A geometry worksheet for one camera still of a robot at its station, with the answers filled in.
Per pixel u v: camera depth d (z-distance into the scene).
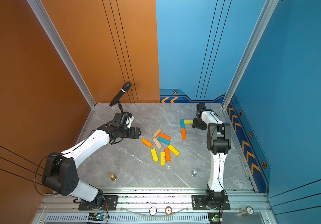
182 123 1.08
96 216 0.71
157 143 0.96
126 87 0.89
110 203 0.74
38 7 0.70
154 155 0.90
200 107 0.89
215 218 0.71
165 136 0.99
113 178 0.80
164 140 0.97
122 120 0.69
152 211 0.71
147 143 0.96
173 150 0.92
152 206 0.72
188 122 1.07
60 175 0.43
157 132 1.02
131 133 0.77
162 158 0.89
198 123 0.92
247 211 0.66
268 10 0.70
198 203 0.72
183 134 1.02
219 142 0.59
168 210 0.71
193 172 0.81
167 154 0.90
